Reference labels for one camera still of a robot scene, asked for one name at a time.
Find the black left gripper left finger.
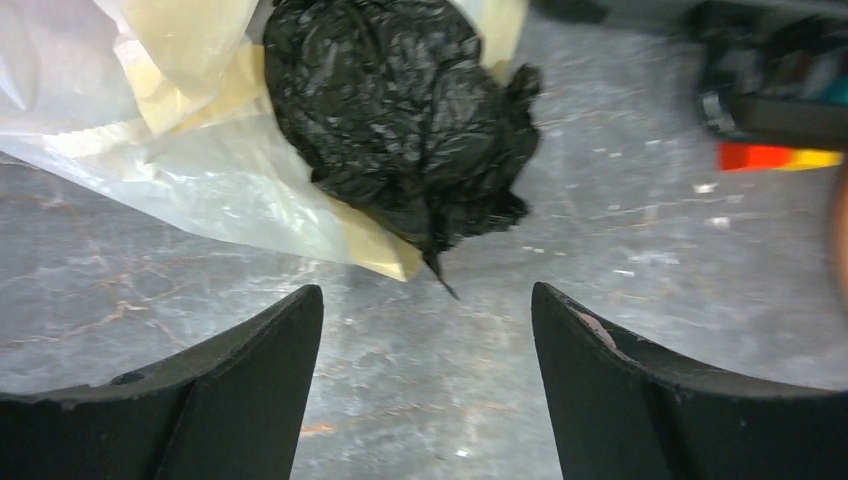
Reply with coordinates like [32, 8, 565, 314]
[1, 285, 324, 479]

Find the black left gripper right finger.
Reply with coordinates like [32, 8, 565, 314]
[531, 282, 847, 479]

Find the black trash bag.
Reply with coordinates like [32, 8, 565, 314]
[262, 1, 542, 274]

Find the orange capybara trash bin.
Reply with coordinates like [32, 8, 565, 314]
[827, 177, 847, 308]

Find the small red cube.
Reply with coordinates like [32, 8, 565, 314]
[717, 142, 792, 173]

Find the translucent yellowish plastic bag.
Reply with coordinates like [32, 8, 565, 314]
[0, 0, 531, 284]

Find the black poker chip case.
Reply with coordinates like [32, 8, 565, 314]
[529, 0, 848, 150]

